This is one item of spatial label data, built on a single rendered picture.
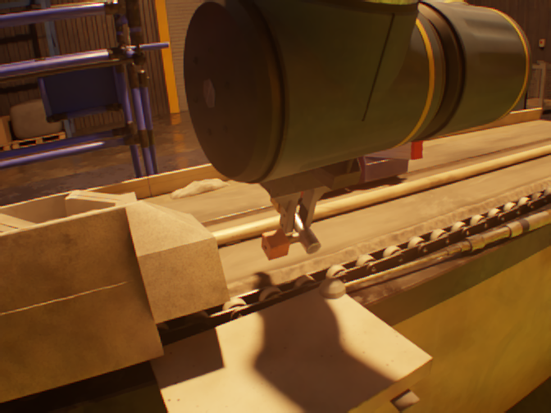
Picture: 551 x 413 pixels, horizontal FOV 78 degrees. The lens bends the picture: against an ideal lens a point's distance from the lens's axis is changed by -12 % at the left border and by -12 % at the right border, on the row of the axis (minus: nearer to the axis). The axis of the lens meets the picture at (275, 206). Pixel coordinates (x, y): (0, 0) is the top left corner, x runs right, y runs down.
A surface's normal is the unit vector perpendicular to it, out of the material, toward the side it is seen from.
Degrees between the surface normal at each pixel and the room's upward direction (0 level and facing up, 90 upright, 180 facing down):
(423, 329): 90
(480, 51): 76
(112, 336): 80
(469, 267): 90
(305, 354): 0
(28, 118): 89
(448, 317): 90
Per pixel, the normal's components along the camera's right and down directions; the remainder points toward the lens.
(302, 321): -0.08, -0.93
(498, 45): 0.47, -0.09
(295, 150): 0.49, 0.73
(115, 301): 0.40, 0.15
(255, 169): -0.20, 0.84
